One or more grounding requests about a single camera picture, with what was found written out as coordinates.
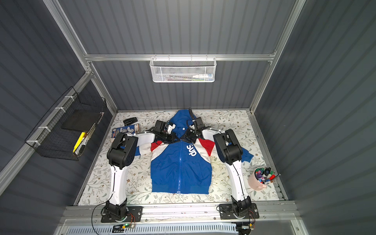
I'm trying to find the blue red white hooded jacket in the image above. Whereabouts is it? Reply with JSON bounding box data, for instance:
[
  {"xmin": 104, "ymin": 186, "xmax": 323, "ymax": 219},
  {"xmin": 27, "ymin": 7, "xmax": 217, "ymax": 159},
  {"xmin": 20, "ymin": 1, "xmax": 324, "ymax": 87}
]
[{"xmin": 137, "ymin": 110, "xmax": 253, "ymax": 194}]

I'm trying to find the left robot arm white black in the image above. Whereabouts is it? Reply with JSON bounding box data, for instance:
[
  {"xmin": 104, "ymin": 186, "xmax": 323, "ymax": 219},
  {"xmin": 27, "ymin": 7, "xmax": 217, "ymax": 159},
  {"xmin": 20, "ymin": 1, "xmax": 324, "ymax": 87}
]
[{"xmin": 104, "ymin": 120, "xmax": 179, "ymax": 220}]

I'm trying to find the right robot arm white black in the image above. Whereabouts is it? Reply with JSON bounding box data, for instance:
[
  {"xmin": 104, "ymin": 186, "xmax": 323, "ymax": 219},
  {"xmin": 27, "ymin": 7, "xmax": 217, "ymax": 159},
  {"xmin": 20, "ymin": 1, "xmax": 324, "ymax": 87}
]
[{"xmin": 183, "ymin": 108, "xmax": 252, "ymax": 218}]

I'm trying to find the black stapler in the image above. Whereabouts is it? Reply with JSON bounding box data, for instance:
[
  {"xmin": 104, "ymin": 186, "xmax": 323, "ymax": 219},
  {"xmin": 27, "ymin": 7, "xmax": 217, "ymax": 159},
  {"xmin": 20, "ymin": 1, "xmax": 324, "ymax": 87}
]
[{"xmin": 123, "ymin": 117, "xmax": 138, "ymax": 126}]

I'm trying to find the white tube in mesh basket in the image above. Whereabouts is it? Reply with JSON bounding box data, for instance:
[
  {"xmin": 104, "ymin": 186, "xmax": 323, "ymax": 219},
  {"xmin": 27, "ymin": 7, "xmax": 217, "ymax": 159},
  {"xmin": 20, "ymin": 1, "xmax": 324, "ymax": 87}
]
[{"xmin": 193, "ymin": 73, "xmax": 214, "ymax": 82}]

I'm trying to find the yellow highlighter marker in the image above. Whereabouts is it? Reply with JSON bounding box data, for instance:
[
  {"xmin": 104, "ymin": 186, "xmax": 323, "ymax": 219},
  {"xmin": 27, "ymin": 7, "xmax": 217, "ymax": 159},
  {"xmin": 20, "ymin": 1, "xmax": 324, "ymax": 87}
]
[{"xmin": 72, "ymin": 132, "xmax": 87, "ymax": 153}]

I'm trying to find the pink cup with markers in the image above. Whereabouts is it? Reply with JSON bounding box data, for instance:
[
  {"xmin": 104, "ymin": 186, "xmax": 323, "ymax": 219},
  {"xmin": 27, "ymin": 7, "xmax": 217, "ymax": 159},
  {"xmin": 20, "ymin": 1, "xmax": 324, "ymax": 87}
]
[{"xmin": 248, "ymin": 166, "xmax": 281, "ymax": 191}]

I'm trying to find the black notebook in basket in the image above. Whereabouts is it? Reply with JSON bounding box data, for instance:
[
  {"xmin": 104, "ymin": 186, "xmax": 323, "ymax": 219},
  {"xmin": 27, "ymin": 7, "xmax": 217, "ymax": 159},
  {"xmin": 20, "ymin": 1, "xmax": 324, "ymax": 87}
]
[{"xmin": 61, "ymin": 110, "xmax": 102, "ymax": 133}]

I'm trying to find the white wire mesh basket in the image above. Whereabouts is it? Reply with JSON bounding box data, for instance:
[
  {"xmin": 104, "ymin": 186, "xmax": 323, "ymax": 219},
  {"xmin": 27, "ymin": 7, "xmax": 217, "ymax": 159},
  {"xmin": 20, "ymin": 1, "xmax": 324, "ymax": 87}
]
[{"xmin": 149, "ymin": 56, "xmax": 217, "ymax": 83}]

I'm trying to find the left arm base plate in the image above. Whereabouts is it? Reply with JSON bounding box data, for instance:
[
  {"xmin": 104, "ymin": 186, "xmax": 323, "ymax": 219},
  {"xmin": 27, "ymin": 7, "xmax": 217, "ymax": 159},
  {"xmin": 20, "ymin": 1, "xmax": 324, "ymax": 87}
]
[{"xmin": 101, "ymin": 205, "xmax": 143, "ymax": 223}]

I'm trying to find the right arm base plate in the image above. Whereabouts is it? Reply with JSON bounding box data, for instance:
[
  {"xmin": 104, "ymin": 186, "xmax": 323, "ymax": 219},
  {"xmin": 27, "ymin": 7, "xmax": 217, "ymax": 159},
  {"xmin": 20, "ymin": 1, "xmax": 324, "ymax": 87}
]
[{"xmin": 216, "ymin": 203, "xmax": 259, "ymax": 220}]

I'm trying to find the white perforated cable tray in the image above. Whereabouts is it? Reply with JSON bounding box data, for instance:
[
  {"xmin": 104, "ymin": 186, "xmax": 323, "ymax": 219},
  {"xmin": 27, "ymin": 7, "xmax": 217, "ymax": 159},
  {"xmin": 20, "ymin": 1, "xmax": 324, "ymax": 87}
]
[{"xmin": 66, "ymin": 222, "xmax": 238, "ymax": 235}]

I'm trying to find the black wire wall basket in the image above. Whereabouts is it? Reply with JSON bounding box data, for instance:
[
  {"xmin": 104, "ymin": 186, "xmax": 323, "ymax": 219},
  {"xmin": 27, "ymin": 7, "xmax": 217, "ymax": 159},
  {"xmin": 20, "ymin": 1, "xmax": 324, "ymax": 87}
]
[{"xmin": 25, "ymin": 88, "xmax": 107, "ymax": 161}]

